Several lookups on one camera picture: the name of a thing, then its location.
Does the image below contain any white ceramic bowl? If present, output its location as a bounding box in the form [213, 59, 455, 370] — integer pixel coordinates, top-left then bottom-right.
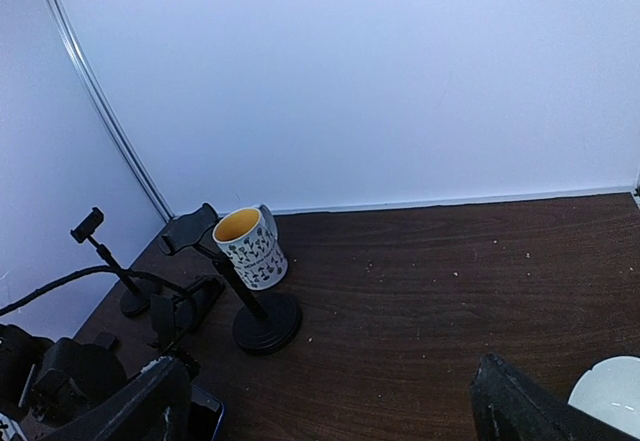
[568, 356, 639, 437]

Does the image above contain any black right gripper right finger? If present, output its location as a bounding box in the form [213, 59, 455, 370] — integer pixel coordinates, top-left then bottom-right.
[469, 353, 635, 440]

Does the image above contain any white floral mug yellow inside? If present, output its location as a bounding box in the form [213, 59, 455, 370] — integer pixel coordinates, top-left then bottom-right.
[212, 204, 289, 291]

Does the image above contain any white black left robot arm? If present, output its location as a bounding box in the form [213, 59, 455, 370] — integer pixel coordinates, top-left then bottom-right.
[1, 325, 127, 440]

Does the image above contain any black textured folding phone stand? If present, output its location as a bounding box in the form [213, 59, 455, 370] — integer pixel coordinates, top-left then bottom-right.
[149, 276, 225, 351]

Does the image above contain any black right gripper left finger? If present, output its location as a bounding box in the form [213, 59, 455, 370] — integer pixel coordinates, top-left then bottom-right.
[44, 355, 192, 440]

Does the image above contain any black smartphone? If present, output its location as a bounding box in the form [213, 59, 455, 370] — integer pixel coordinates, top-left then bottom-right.
[93, 332, 120, 352]

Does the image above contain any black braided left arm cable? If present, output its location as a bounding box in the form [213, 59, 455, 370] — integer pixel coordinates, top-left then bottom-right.
[0, 265, 196, 357]

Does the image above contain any black front phone stand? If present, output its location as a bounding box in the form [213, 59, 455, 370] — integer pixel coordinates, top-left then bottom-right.
[160, 203, 303, 356]

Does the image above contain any black round-base phone stand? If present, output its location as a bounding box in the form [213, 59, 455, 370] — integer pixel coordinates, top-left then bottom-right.
[70, 207, 162, 317]

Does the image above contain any blue smartphone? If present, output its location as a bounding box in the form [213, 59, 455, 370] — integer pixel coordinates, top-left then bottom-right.
[186, 385, 225, 441]

